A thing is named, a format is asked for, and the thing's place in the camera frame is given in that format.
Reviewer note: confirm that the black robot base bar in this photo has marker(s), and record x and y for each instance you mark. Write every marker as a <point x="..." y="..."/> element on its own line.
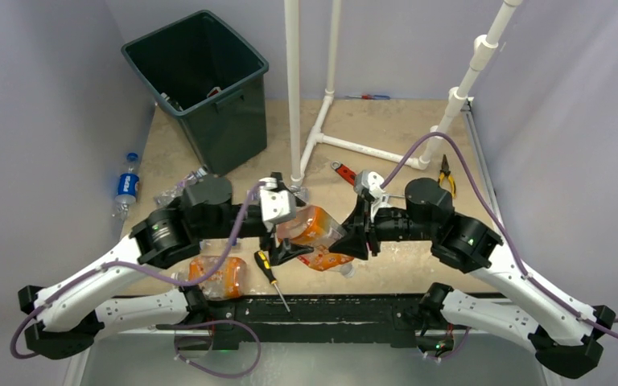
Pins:
<point x="398" y="320"/>

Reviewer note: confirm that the crushed clear bottle left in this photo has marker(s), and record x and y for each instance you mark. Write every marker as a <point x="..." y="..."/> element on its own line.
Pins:
<point x="163" y="198"/>

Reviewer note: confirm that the small red blue screwdriver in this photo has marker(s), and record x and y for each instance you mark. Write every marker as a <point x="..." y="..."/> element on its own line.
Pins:
<point x="370" y="97"/>

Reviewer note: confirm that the red gold label bottle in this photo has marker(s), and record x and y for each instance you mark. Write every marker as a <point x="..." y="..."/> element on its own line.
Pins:
<point x="214" y="91"/>

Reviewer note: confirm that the dark green plastic bin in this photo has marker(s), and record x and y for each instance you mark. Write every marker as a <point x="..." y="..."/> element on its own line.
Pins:
<point x="186" y="59"/>

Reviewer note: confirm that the white PVC pipe frame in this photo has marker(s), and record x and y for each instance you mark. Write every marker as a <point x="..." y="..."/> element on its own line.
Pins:
<point x="391" y="46"/>

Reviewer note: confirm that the Pepsi bottle by wall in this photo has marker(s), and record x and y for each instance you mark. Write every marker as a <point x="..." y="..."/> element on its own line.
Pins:
<point x="127" y="186"/>

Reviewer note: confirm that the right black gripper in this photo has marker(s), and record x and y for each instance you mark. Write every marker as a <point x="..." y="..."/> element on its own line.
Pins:
<point x="354" y="242"/>

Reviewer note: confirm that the yellow black pliers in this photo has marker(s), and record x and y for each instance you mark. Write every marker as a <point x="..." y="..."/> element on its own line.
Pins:
<point x="446" y="175"/>

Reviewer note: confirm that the clear bottle white cap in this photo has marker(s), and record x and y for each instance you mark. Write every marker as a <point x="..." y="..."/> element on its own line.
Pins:
<point x="173" y="103"/>

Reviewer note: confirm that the yellow black screwdriver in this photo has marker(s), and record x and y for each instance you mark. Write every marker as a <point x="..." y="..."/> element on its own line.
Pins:
<point x="263" y="263"/>

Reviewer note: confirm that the orange label bottle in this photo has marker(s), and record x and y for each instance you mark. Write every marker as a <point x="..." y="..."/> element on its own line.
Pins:
<point x="228" y="282"/>
<point x="314" y="227"/>

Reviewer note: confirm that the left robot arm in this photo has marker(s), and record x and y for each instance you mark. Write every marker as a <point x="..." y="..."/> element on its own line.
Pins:
<point x="127" y="287"/>

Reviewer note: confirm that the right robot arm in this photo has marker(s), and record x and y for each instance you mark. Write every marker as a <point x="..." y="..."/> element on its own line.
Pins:
<point x="556" y="328"/>

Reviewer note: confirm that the red handle adjustable wrench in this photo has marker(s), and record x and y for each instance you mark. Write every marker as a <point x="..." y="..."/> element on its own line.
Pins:
<point x="344" y="172"/>

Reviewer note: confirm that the clear small water bottle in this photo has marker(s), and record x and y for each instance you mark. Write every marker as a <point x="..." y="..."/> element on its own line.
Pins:
<point x="300" y="194"/>

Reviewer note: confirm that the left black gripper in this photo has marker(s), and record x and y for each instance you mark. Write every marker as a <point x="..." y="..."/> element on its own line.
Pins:
<point x="284" y="249"/>

